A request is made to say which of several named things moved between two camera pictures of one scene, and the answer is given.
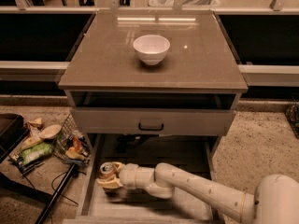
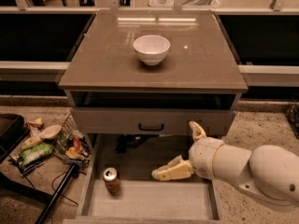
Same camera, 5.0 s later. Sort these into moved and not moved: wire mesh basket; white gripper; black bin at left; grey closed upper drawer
Moved: white gripper
Not moved: wire mesh basket; black bin at left; grey closed upper drawer
